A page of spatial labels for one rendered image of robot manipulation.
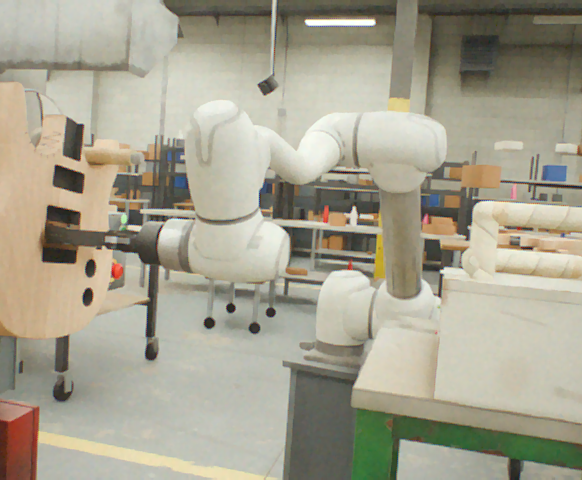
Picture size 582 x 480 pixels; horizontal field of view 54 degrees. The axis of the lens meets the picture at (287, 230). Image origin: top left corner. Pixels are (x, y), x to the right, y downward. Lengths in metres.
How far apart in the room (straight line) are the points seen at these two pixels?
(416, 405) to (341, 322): 0.92
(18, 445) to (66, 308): 0.57
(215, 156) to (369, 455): 0.49
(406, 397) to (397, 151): 0.63
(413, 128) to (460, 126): 10.82
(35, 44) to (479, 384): 0.91
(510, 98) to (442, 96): 1.29
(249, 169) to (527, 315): 0.43
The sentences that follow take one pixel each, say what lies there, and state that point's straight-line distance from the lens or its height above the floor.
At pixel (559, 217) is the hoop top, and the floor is 1.20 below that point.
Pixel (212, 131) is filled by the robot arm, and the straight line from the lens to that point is 0.83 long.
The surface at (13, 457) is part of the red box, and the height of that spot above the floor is 0.52.
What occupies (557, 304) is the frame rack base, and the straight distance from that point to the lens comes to 0.84.
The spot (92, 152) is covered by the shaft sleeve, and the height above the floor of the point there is 1.25.
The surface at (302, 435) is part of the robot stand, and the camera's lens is 1.84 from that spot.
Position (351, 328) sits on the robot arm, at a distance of 1.75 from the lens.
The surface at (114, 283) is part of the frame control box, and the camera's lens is 1.55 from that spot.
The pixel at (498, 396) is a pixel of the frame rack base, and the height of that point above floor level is 0.95.
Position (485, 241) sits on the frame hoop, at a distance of 0.83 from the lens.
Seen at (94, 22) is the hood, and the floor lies 1.47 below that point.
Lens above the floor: 1.20
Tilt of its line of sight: 4 degrees down
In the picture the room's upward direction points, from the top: 4 degrees clockwise
